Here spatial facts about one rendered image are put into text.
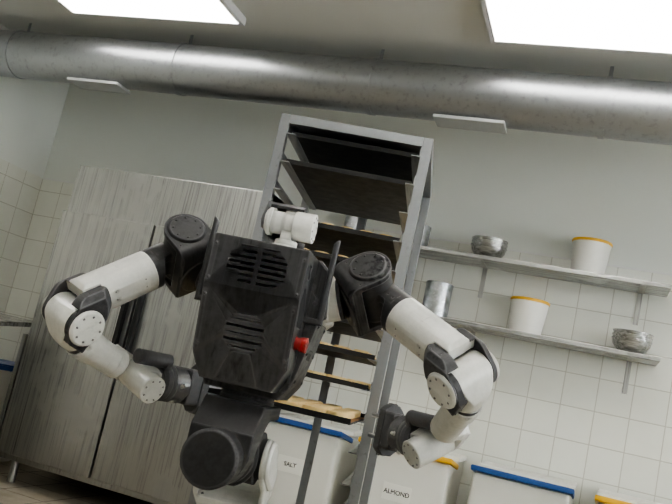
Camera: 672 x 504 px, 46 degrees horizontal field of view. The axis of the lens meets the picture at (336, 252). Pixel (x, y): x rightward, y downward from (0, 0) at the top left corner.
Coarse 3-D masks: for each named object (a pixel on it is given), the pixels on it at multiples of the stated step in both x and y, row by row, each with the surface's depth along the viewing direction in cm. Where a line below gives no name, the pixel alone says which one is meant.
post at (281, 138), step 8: (280, 120) 247; (288, 120) 247; (280, 128) 247; (280, 136) 247; (280, 144) 246; (272, 152) 246; (280, 152) 246; (272, 160) 245; (272, 168) 245; (272, 176) 244; (272, 184) 244; (264, 192) 244; (272, 192) 244; (264, 200) 243; (272, 200) 246; (264, 208) 243; (256, 224) 242; (256, 232) 242; (264, 232) 244; (192, 488) 230; (192, 496) 229
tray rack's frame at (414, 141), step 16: (304, 128) 249; (320, 128) 246; (336, 128) 245; (352, 128) 244; (368, 128) 244; (368, 144) 260; (384, 144) 256; (400, 144) 243; (416, 144) 241; (432, 160) 259; (416, 240) 298; (416, 256) 297; (336, 336) 296; (384, 384) 289; (320, 400) 293; (384, 400) 288; (304, 464) 289; (368, 464) 285; (304, 480) 288; (368, 480) 284; (304, 496) 287; (368, 496) 283
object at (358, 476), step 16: (432, 144) 241; (416, 176) 239; (416, 192) 239; (416, 208) 238; (416, 224) 239; (400, 256) 236; (400, 272) 235; (400, 288) 234; (384, 336) 232; (384, 352) 231; (384, 368) 230; (368, 416) 228; (368, 432) 227; (368, 448) 226; (352, 480) 225; (352, 496) 225
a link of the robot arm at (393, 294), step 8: (392, 280) 168; (376, 288) 164; (384, 288) 165; (392, 288) 166; (368, 296) 165; (376, 296) 165; (384, 296) 164; (392, 296) 164; (400, 296) 164; (408, 296) 164; (368, 304) 167; (376, 304) 167; (384, 304) 163; (392, 304) 162; (368, 312) 169; (376, 312) 168; (384, 312) 163; (368, 320) 171; (376, 320) 170; (384, 320) 163; (384, 328) 164
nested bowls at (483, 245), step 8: (472, 240) 501; (480, 240) 494; (488, 240) 491; (496, 240) 491; (504, 240) 493; (472, 248) 500; (480, 248) 493; (488, 248) 491; (496, 248) 491; (504, 248) 494; (496, 256) 493
